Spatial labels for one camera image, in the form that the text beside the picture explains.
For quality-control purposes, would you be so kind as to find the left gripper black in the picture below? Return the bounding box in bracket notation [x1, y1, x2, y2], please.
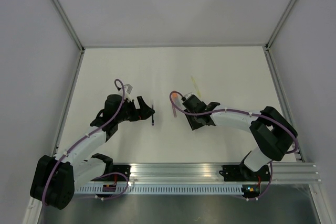
[115, 97, 154, 124]

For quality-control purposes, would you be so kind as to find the yellow pen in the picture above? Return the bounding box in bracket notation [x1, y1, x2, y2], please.
[191, 76, 202, 98]

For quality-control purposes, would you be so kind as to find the purple ink refill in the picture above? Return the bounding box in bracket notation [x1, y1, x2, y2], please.
[151, 104, 155, 126]

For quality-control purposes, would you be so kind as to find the orange highlighter pen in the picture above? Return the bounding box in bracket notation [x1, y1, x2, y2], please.
[172, 91, 182, 109]

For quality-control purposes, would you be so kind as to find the red pink pen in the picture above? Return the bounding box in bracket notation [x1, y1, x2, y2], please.
[172, 102, 177, 118]

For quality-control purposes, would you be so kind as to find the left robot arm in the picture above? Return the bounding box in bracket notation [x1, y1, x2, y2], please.
[29, 94, 155, 210]

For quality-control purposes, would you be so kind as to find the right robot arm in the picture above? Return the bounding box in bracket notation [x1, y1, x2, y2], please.
[182, 94, 298, 181]

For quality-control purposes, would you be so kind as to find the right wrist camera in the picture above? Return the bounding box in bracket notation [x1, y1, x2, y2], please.
[184, 93, 194, 100]

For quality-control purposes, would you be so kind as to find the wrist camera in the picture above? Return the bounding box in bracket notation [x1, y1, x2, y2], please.
[184, 93, 194, 100]
[123, 84, 133, 101]

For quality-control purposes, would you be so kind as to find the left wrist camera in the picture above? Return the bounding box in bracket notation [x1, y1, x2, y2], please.
[123, 84, 133, 101]

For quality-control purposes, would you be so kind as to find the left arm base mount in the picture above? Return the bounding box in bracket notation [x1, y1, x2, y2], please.
[112, 165, 131, 184]

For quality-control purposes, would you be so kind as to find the slotted cable duct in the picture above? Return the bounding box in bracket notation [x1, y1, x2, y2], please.
[75, 183, 244, 195]

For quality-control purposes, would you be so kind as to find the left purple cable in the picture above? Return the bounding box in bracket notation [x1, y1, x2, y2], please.
[41, 79, 125, 206]

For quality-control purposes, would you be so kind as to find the purple cable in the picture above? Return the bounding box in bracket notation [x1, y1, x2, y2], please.
[169, 91, 299, 154]
[41, 79, 125, 206]

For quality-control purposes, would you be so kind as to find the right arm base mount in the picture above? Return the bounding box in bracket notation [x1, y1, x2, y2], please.
[219, 165, 270, 182]

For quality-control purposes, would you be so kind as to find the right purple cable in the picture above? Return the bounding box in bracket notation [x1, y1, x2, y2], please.
[169, 91, 299, 154]

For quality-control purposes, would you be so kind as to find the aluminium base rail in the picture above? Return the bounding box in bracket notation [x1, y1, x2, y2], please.
[129, 162, 322, 185]

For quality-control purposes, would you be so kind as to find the left frame post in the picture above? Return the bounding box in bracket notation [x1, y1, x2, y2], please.
[50, 0, 85, 53]

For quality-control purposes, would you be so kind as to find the frame post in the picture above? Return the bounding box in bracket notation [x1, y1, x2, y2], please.
[265, 0, 298, 51]
[50, 0, 85, 53]

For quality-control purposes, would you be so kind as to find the right frame post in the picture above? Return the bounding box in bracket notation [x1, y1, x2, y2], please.
[265, 0, 298, 51]

